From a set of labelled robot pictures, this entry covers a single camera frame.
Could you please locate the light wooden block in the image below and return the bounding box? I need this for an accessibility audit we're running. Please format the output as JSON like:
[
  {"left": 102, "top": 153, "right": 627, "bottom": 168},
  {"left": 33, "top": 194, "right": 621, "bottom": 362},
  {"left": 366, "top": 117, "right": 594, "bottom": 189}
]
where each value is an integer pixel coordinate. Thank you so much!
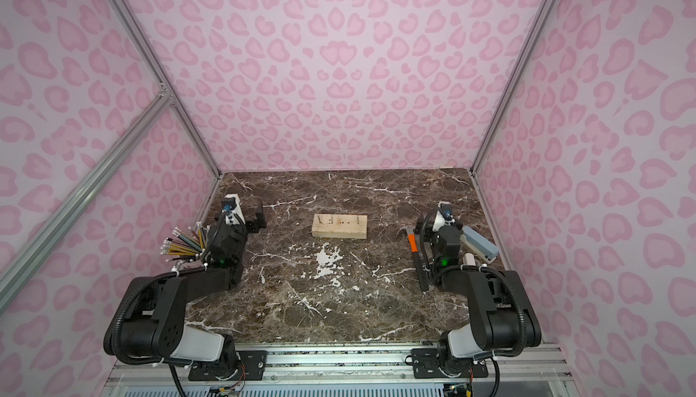
[{"left": 312, "top": 214, "right": 368, "bottom": 239}]

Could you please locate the orange black claw hammer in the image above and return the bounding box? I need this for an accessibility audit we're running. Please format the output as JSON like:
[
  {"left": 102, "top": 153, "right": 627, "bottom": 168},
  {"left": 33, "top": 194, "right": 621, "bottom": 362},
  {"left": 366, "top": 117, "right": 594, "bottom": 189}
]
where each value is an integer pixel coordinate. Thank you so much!
[{"left": 403, "top": 227, "right": 429, "bottom": 293}]

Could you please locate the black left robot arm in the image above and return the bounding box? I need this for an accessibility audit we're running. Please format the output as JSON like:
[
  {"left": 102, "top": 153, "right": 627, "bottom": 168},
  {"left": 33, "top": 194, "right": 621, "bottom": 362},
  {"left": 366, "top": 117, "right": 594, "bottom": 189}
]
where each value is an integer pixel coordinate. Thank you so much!
[{"left": 103, "top": 194, "right": 268, "bottom": 381}]

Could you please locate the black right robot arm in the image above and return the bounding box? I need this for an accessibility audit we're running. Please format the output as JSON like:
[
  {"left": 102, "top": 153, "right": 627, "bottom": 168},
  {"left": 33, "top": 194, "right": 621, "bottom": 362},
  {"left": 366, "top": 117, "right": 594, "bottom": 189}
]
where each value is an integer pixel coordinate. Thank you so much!
[{"left": 405, "top": 201, "right": 542, "bottom": 382}]

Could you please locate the pink cup of pencils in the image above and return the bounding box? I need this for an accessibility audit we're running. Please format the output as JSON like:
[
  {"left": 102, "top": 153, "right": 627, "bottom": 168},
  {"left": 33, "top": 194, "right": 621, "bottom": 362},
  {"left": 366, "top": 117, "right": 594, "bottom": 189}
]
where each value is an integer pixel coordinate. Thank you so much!
[{"left": 159, "top": 221, "right": 214, "bottom": 272}]

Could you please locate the small white cylinder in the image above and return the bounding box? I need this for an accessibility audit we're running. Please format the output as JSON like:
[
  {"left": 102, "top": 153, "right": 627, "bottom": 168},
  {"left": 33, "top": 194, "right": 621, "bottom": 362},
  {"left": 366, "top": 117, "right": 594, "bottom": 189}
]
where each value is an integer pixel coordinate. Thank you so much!
[{"left": 464, "top": 253, "right": 476, "bottom": 266}]

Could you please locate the grey blue stapler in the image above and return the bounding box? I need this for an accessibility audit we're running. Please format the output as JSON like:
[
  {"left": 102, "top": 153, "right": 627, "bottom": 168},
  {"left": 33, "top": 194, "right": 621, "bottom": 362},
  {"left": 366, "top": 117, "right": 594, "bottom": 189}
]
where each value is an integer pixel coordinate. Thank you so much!
[{"left": 460, "top": 226, "right": 500, "bottom": 265}]

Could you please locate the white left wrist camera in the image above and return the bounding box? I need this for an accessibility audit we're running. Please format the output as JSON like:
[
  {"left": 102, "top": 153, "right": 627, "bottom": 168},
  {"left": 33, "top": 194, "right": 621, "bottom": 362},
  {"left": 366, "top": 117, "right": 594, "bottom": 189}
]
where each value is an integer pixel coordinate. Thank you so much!
[{"left": 221, "top": 193, "right": 246, "bottom": 226}]

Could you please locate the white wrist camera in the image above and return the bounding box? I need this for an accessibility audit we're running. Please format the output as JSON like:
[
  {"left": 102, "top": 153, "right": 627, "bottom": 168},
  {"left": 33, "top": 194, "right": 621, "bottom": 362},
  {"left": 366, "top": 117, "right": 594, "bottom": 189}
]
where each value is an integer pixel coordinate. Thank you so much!
[
  {"left": 221, "top": 193, "right": 246, "bottom": 226},
  {"left": 432, "top": 201, "right": 454, "bottom": 232}
]

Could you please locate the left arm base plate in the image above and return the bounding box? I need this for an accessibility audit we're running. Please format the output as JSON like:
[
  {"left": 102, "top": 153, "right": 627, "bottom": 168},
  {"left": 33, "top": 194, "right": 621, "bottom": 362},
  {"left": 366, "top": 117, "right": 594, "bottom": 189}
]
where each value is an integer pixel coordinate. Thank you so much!
[{"left": 188, "top": 351, "right": 268, "bottom": 382}]

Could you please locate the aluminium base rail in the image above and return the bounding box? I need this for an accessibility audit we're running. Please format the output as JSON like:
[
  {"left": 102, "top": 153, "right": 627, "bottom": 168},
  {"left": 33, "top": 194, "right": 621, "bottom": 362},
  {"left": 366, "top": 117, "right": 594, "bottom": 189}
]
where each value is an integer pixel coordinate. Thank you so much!
[{"left": 103, "top": 342, "right": 579, "bottom": 396}]

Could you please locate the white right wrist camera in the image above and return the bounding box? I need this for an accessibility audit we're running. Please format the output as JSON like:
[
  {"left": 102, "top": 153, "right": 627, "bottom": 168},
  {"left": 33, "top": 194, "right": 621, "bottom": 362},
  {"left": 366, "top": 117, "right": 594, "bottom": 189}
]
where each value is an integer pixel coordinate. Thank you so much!
[{"left": 432, "top": 201, "right": 454, "bottom": 232}]

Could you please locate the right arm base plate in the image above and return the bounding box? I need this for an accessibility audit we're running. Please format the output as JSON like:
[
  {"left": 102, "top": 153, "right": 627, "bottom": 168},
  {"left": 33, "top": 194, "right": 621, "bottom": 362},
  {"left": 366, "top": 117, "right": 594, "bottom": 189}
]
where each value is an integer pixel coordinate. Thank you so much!
[{"left": 404, "top": 346, "right": 489, "bottom": 380}]

